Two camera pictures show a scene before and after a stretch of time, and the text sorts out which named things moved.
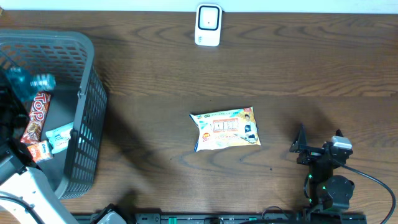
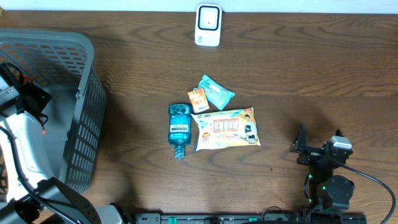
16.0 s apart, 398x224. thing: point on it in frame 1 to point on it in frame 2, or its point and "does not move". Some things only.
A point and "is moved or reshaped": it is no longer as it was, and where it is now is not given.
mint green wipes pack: [58, 138] to [216, 93]
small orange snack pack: [41, 151] is moved or reshaped
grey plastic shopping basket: [63, 61] does not move
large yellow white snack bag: [226, 129] does not move
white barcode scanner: [208, 24] does not move
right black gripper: [300, 145] does not move
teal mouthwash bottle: [27, 84] to [180, 128]
